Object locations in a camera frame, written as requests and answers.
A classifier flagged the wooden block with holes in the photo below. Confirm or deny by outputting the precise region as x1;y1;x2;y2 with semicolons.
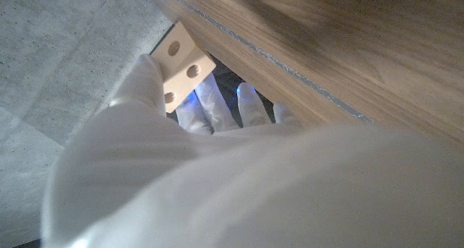
149;21;218;114

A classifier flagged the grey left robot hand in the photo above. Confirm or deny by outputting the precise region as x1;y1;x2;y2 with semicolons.
41;54;464;248

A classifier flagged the wooden table board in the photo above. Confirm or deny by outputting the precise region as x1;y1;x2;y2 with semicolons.
172;0;374;125

